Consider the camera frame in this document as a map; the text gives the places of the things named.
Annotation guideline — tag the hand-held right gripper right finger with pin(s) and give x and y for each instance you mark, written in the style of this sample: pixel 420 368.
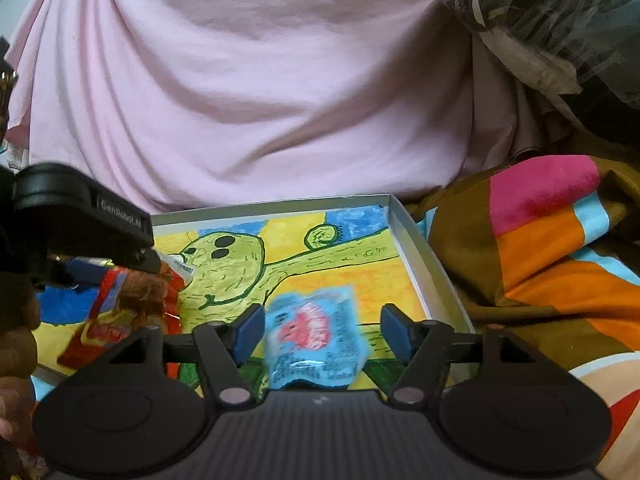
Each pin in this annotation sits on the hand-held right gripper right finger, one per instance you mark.
pixel 395 332

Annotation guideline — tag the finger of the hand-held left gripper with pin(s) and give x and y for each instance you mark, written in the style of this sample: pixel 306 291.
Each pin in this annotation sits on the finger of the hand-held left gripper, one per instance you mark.
pixel 87 272

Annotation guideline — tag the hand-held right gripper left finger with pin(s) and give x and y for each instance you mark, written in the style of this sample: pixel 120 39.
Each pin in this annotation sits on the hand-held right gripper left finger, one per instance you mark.
pixel 250 331

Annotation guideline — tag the light blue snack packet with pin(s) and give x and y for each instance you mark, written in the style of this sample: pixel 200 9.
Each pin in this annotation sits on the light blue snack packet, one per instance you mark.
pixel 312 335

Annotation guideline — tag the grey shallow cardboard box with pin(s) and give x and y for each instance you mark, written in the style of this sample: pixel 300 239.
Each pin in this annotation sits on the grey shallow cardboard box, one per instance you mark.
pixel 430 280

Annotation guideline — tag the red snack packet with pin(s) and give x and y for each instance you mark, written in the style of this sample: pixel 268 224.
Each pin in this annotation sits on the red snack packet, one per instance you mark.
pixel 107 332

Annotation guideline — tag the person's left hand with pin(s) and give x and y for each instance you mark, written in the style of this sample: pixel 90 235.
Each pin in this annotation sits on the person's left hand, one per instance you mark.
pixel 17 330

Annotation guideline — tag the colourful patchwork blanket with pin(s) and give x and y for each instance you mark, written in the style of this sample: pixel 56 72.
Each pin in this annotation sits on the colourful patchwork blanket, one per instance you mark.
pixel 540 260

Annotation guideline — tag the clear printed plastic bag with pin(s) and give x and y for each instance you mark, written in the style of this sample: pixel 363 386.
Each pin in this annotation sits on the clear printed plastic bag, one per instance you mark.
pixel 530 15

